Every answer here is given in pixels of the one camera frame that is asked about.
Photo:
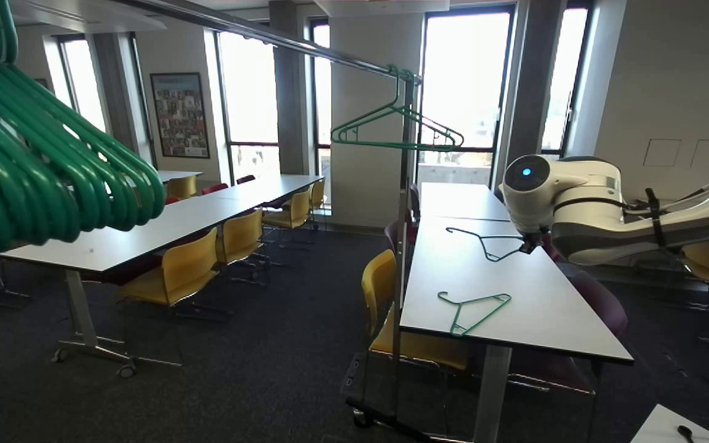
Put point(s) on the dark hanger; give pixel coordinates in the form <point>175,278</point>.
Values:
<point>447,129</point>

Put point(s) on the framed poster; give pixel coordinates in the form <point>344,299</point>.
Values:
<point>180,115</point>

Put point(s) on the window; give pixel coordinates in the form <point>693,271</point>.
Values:
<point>465,80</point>
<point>248,98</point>
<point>84,80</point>
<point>322,104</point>
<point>565,80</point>

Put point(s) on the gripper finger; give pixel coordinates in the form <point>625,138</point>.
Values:
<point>533,240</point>

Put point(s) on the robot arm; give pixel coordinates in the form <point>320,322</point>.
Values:
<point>588,209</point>

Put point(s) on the green plastic hanger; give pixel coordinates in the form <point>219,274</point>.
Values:
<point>476,318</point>
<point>364,122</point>

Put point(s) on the bundle of green hangers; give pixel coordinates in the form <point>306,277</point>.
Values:
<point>28,172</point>

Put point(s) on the clothes rack rod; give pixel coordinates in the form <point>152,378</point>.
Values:
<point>280,38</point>

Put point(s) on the row of white tables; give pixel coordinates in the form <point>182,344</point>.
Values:
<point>164,224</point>

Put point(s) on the clothes rack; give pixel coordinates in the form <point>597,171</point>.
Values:
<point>399,258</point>

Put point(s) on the row of yellow chairs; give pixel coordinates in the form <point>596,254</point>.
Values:
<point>185,271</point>

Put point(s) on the white table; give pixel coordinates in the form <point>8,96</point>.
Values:
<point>176,176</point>

